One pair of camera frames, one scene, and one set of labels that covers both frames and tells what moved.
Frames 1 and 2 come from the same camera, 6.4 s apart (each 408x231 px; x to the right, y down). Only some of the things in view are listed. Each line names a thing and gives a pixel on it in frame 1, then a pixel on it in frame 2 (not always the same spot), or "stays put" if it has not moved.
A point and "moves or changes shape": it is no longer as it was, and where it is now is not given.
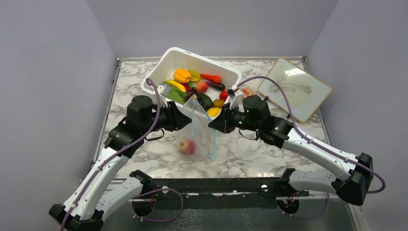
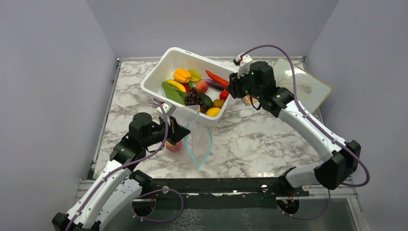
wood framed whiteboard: x=306 y=92 stays put
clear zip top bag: x=197 y=140 moves or changes shape
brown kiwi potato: x=218 y=103 stays put
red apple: x=186 y=147 -> x=174 y=148
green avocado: x=206 y=100 stays put
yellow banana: x=176 y=84 stays put
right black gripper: x=220 y=124 -> x=235 y=85
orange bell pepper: x=182 y=75 stays put
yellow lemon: x=213 y=112 stays put
